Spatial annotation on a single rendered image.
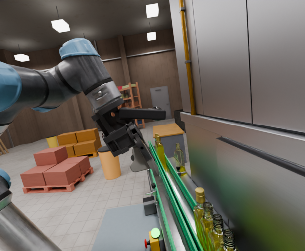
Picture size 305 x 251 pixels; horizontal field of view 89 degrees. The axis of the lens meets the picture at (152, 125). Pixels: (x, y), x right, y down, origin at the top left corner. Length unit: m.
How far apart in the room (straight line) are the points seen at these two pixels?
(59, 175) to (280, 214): 3.44
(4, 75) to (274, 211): 0.63
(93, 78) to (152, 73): 10.13
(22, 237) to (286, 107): 0.77
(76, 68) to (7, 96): 0.14
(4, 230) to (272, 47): 0.83
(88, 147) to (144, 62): 6.96
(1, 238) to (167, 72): 10.30
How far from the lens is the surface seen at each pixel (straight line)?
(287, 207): 0.52
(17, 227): 0.66
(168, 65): 10.62
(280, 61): 0.47
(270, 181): 0.52
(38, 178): 4.03
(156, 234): 0.96
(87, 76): 0.38
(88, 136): 5.65
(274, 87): 0.48
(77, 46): 0.40
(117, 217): 1.29
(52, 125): 12.34
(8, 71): 0.32
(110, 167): 3.42
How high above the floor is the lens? 1.52
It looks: 10 degrees down
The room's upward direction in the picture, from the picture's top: 9 degrees counter-clockwise
